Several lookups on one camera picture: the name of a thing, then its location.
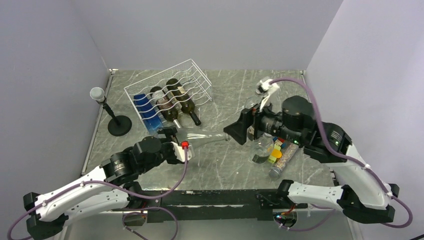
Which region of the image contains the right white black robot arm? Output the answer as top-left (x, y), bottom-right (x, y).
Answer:
top-left (223, 95), bottom-right (399, 225)

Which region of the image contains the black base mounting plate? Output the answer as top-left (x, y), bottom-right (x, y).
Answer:
top-left (142, 189), bottom-right (292, 221)

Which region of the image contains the small clear round bottle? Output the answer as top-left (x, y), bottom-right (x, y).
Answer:
top-left (250, 133), bottom-right (274, 164)

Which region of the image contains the dark green wine bottle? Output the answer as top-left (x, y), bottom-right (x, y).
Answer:
top-left (166, 78), bottom-right (202, 126)

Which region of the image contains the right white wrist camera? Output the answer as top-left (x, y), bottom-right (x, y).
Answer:
top-left (255, 77), bottom-right (280, 112)

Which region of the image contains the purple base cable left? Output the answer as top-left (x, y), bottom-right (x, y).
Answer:
top-left (121, 205), bottom-right (180, 240)

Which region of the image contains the black microphone on stand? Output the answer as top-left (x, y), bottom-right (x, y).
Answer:
top-left (89, 87), bottom-right (132, 137)

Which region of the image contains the clear bottle silver cap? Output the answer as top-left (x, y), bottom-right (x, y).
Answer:
top-left (244, 86), bottom-right (267, 113)

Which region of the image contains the labelled dark wine bottle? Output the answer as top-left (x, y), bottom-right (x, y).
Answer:
top-left (149, 86), bottom-right (182, 129)

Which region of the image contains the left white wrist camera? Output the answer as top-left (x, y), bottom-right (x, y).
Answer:
top-left (171, 141), bottom-right (196, 164)

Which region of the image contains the white wire wine rack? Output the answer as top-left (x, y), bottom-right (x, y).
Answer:
top-left (124, 59), bottom-right (213, 127)

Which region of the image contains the blue glass bottle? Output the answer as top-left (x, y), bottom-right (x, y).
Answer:
top-left (133, 93), bottom-right (163, 135)

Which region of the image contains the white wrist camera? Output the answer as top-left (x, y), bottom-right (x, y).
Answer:
top-left (255, 77), bottom-right (280, 112)
top-left (171, 141), bottom-right (196, 164)

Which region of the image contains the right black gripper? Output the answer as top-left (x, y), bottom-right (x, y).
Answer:
top-left (222, 93), bottom-right (303, 145)

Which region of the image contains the glitter filled tube bottle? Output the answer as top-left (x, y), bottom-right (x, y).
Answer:
top-left (268, 143), bottom-right (299, 180)

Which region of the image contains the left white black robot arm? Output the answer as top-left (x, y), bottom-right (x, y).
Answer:
top-left (23, 127), bottom-right (192, 240)

